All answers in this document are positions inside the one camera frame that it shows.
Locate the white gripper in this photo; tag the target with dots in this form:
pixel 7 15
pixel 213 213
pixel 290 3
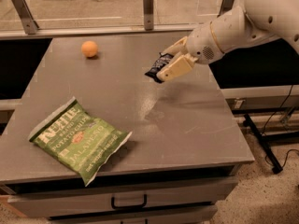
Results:
pixel 202 45

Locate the blue rxbar blueberry wrapper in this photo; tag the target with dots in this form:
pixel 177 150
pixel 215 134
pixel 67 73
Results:
pixel 159 64

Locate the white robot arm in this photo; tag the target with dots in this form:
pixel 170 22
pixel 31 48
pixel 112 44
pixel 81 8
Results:
pixel 254 23

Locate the green jalapeno chip bag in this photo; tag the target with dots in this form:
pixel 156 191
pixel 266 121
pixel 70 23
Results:
pixel 78 140

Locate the orange ball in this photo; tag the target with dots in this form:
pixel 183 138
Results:
pixel 89 49

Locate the black metal stand leg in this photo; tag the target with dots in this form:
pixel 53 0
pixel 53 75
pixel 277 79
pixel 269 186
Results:
pixel 277 168

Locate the grey top drawer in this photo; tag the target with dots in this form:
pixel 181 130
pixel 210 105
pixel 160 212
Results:
pixel 86 201

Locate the grey drawer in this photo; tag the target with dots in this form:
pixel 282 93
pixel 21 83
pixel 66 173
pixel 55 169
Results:
pixel 181 215
pixel 86 201

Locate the grey lower drawer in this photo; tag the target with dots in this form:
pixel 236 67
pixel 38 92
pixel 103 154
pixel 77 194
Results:
pixel 181 215

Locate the metal railing base bar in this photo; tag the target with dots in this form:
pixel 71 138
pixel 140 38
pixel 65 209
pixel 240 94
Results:
pixel 112 30

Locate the middle metal railing bracket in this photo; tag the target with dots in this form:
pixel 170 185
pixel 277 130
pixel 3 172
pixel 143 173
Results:
pixel 148 7

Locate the black drawer handle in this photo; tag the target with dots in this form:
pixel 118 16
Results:
pixel 129 202

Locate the left metal railing bracket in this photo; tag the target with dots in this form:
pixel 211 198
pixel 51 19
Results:
pixel 29 25

